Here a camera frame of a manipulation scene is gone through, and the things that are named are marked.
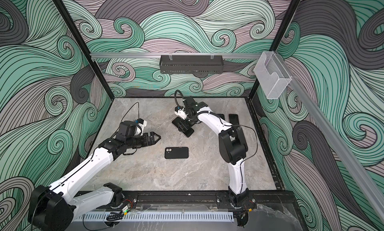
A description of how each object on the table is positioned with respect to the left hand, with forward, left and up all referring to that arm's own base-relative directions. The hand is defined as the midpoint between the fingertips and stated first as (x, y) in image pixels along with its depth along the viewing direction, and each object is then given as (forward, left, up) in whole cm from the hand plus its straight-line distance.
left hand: (156, 137), depth 80 cm
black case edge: (-1, -11, -16) cm, 19 cm away
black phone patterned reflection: (+5, -15, +3) cm, 16 cm away
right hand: (+12, -15, -5) cm, 20 cm away
